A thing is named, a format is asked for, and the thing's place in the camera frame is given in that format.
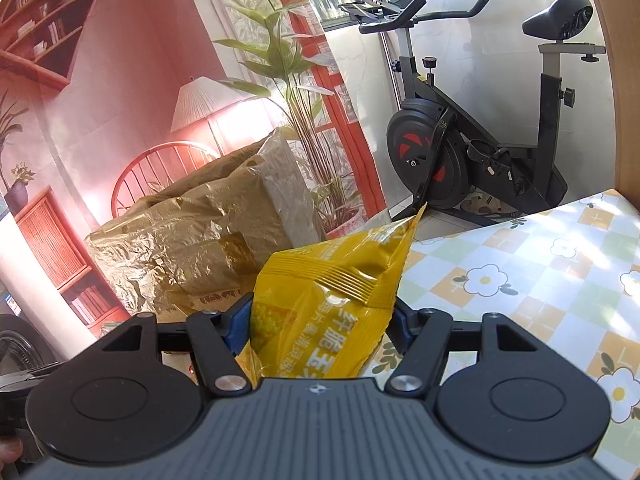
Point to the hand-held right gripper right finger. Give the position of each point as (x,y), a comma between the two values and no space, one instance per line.
(401,320)

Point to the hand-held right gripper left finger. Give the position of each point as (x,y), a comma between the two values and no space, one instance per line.
(239,327)

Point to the yellow snack bag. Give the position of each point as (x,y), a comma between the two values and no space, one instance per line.
(325,310)

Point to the cardboard box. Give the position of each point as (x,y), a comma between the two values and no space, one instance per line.
(200,240)

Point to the dark round wheel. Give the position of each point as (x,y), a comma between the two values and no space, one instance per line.
(25,345)

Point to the floral checked tablecloth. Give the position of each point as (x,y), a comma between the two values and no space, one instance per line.
(525,285)

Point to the black exercise bike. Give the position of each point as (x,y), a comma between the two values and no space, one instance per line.
(445,150)

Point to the wooden board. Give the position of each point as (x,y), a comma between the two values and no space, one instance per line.
(620,85)

